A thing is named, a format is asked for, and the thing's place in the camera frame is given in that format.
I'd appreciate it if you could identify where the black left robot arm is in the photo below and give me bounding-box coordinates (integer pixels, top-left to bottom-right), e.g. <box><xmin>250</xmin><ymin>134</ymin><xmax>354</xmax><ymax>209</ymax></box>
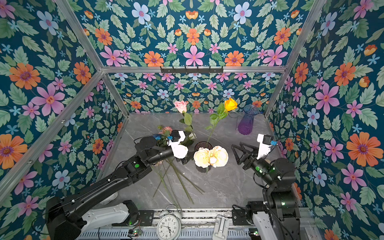
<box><xmin>45</xmin><ymin>131</ymin><xmax>193</xmax><ymax>240</ymax></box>

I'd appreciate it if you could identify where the pink rose stem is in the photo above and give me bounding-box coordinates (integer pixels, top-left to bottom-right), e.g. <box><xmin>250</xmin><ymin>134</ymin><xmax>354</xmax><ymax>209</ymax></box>
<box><xmin>174</xmin><ymin>101</ymin><xmax>196</xmax><ymax>147</ymax></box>

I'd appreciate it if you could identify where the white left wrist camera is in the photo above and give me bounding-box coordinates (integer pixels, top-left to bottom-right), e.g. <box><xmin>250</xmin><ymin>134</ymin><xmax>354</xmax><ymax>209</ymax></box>
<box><xmin>168</xmin><ymin>130</ymin><xmax>189</xmax><ymax>159</ymax></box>

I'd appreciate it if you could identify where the black hook rail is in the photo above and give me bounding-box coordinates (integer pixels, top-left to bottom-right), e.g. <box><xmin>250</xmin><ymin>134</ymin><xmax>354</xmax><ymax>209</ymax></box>
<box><xmin>160</xmin><ymin>67</ymin><xmax>224</xmax><ymax>74</ymax></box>

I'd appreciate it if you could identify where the yellow rose stem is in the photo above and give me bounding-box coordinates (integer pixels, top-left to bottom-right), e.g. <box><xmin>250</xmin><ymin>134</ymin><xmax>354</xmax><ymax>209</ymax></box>
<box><xmin>206</xmin><ymin>98</ymin><xmax>238</xmax><ymax>144</ymax></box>

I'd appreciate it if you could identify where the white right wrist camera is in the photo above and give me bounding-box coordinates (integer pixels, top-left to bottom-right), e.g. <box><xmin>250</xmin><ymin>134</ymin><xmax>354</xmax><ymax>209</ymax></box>
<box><xmin>257</xmin><ymin>134</ymin><xmax>275</xmax><ymax>160</ymax></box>

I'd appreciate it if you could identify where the pile of artificial flowers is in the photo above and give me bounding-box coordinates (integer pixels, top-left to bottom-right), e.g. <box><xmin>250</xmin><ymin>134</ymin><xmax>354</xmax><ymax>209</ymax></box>
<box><xmin>151</xmin><ymin>125</ymin><xmax>205</xmax><ymax>209</ymax></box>

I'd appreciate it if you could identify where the white plastic clip bracket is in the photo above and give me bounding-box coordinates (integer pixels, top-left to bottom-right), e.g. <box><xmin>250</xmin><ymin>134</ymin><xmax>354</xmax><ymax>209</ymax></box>
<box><xmin>212</xmin><ymin>215</ymin><xmax>230</xmax><ymax>240</ymax></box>

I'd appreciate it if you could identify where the purple ribbed glass vase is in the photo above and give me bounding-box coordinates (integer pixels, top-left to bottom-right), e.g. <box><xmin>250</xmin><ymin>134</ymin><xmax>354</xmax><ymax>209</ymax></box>
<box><xmin>238</xmin><ymin>105</ymin><xmax>260</xmax><ymax>135</ymax></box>

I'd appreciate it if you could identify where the clear glass cup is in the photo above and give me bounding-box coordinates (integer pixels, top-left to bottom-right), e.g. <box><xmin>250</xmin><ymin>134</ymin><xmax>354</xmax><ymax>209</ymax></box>
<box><xmin>228</xmin><ymin>112</ymin><xmax>241</xmax><ymax>130</ymax></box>

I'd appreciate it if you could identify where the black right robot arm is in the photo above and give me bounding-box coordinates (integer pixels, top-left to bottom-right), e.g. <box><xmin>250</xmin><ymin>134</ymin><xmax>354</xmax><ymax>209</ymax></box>
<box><xmin>231</xmin><ymin>142</ymin><xmax>301</xmax><ymax>240</ymax></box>

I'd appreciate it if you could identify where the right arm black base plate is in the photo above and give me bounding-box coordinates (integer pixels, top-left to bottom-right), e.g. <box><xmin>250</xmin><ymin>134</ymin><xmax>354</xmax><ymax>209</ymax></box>
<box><xmin>232</xmin><ymin>209</ymin><xmax>253</xmax><ymax>226</ymax></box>

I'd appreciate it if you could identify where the dark pink ribbed glass vase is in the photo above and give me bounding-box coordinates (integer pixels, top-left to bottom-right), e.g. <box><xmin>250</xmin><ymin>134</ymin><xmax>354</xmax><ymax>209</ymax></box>
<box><xmin>194</xmin><ymin>142</ymin><xmax>214</xmax><ymax>174</ymax></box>

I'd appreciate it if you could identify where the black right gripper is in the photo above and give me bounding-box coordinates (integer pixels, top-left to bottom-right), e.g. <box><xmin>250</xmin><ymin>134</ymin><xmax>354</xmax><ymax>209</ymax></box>
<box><xmin>232</xmin><ymin>141</ymin><xmax>277</xmax><ymax>191</ymax></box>

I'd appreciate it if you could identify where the cream double-bloom flower stem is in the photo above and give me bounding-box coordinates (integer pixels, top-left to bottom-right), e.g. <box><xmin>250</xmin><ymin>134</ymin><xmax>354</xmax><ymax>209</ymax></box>
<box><xmin>194</xmin><ymin>146</ymin><xmax>229</xmax><ymax>173</ymax></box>

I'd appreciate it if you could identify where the white twin-bell alarm clock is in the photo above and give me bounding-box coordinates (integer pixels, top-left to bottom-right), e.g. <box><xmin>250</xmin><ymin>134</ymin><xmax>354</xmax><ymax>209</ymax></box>
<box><xmin>156</xmin><ymin>205</ymin><xmax>182</xmax><ymax>240</ymax></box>

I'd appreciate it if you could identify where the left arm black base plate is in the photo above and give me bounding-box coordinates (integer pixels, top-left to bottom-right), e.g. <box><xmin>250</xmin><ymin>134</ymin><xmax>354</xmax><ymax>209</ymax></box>
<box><xmin>112</xmin><ymin>210</ymin><xmax>155</xmax><ymax>227</ymax></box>

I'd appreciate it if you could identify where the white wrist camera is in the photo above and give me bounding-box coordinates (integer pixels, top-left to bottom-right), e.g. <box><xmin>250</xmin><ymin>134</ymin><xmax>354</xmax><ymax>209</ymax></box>
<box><xmin>257</xmin><ymin>134</ymin><xmax>275</xmax><ymax>160</ymax></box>
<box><xmin>168</xmin><ymin>130</ymin><xmax>189</xmax><ymax>159</ymax></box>

